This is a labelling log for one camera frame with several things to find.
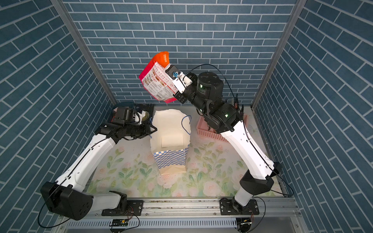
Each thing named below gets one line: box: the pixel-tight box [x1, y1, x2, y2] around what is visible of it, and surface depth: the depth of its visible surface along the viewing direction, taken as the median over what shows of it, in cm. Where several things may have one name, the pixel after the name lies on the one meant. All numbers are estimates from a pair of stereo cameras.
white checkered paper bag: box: [150, 108, 192, 176], surface depth 82 cm
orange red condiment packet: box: [138, 51, 179, 104], surface depth 59 cm
